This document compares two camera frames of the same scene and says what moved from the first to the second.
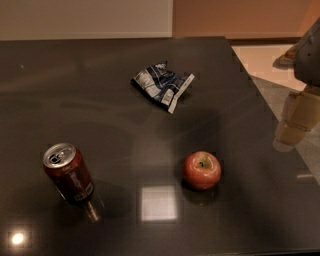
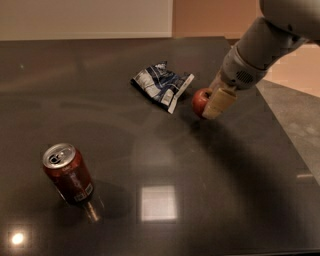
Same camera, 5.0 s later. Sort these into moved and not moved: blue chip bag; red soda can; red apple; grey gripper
Moved: red apple; grey gripper
Not moved: red soda can; blue chip bag
